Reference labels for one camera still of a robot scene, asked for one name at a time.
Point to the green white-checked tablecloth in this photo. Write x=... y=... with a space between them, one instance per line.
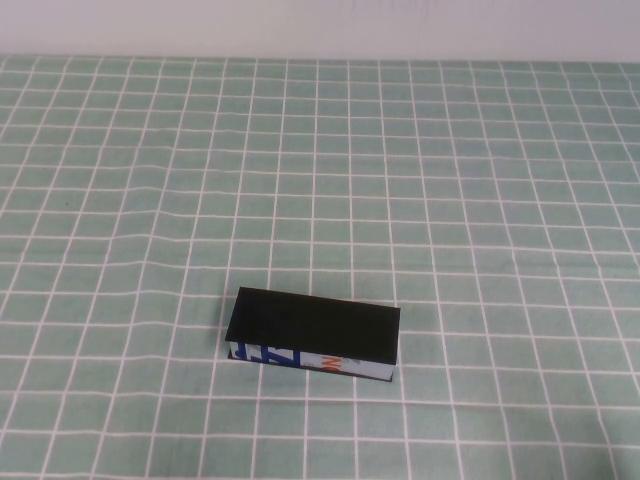
x=150 y=200

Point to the black printed glasses case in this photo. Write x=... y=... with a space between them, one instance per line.
x=315 y=325

